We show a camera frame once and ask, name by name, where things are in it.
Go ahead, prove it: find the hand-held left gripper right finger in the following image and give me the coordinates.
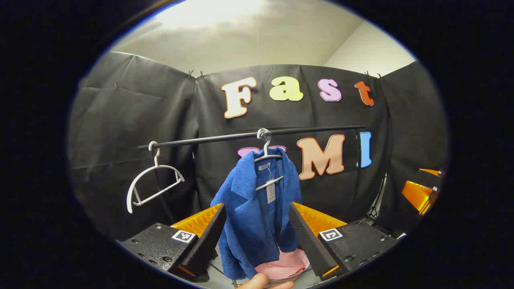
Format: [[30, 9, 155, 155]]
[[288, 202, 399, 281]]

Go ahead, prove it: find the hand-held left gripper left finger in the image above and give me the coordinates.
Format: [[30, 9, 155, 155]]
[[116, 203, 227, 283]]

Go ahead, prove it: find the pink laundry hamper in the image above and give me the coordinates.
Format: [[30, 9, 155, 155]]
[[255, 248, 310, 283]]

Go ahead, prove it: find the blue corduroy jacket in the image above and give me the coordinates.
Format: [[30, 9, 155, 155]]
[[210, 147, 303, 280]]

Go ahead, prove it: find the white plastic hanger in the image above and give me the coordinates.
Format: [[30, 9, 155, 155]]
[[126, 141, 186, 214], [254, 128, 285, 191]]

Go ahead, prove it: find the black clothes rack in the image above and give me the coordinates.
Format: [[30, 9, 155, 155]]
[[138, 125, 367, 171]]

